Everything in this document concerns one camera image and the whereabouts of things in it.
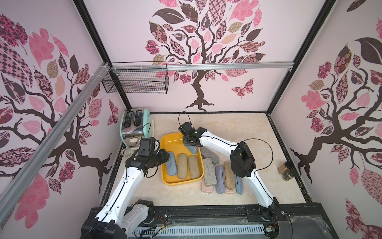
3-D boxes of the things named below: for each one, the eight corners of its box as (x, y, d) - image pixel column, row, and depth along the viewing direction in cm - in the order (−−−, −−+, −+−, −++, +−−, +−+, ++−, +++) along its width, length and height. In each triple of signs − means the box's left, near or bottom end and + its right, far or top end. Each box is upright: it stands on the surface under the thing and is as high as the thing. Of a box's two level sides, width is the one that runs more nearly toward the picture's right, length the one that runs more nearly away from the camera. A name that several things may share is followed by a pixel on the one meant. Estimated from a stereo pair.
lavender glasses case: (216, 194, 82) (217, 191, 77) (214, 168, 91) (215, 165, 87) (225, 194, 82) (226, 191, 77) (222, 168, 91) (223, 165, 87)
